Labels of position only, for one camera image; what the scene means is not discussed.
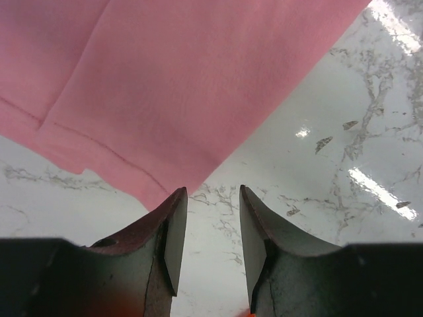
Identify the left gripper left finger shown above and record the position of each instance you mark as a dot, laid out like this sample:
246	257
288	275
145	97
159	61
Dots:
140	264

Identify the pink t shirt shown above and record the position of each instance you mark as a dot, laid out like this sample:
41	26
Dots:
154	95

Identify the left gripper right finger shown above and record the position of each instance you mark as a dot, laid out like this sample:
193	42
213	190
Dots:
265	236

